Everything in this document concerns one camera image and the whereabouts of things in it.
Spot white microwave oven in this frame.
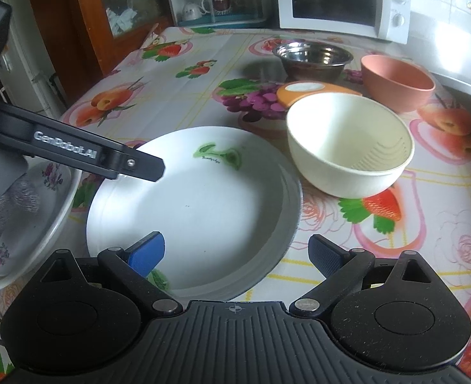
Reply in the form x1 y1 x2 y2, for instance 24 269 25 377
277 0 411 44

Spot white plate pink flowers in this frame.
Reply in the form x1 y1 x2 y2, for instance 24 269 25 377
0 160 72 277

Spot stainless steel counter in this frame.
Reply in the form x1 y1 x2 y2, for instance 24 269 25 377
403 0 471 107

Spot orange round lid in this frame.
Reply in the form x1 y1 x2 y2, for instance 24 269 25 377
276 81 362 109

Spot white oval deep dish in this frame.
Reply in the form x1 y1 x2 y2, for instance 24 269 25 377
0 158 83 290

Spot white plate green leaf print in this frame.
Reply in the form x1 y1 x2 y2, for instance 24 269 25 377
86 127 302 303

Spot pink plastic bowl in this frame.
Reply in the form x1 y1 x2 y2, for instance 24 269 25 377
361 55 436 114

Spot fruit print tablecloth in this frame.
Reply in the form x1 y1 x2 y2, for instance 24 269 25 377
0 26 471 384

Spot grey gloved hand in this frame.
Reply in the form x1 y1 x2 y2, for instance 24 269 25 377
0 149 41 267

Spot brown wooden cabinet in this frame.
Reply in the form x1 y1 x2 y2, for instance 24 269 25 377
29 0 173 104

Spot stainless steel bowl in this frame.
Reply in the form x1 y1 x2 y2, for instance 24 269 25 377
273 41 353 83

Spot cream plastic bowl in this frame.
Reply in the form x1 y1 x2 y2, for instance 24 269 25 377
286 93 415 198

